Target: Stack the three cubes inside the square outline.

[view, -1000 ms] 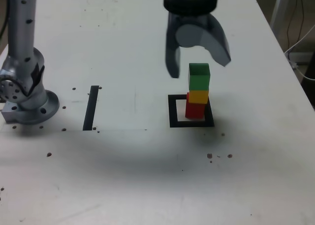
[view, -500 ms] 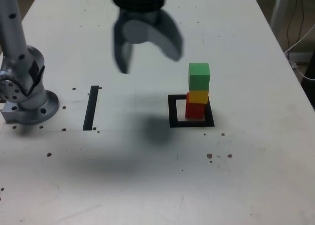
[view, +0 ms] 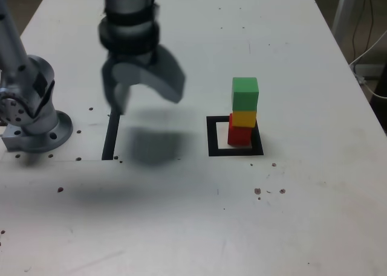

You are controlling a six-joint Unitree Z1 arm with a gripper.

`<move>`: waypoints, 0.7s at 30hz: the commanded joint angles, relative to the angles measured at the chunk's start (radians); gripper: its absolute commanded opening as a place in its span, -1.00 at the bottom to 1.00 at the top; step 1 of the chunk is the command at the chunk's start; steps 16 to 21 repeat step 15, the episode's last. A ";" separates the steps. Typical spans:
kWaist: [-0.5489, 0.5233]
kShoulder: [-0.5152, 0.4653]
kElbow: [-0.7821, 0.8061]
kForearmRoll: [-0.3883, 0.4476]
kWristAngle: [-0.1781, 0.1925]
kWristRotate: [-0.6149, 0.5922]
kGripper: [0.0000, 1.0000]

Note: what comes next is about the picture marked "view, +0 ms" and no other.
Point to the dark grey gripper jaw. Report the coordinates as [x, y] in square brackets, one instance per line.
[116, 98]

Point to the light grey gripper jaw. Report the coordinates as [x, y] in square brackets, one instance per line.
[163, 76]

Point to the green cube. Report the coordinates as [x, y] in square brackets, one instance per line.
[245, 93]

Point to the yellow cube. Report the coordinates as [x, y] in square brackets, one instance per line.
[244, 119]

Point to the red cube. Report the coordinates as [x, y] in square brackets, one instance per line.
[239, 135]

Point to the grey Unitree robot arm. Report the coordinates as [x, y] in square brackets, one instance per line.
[36, 76]

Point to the black tape square outline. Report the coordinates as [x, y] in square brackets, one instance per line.
[211, 137]

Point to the black tape strip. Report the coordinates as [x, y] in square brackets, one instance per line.
[109, 140]

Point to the white furniture leg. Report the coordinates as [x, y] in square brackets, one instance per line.
[340, 7]

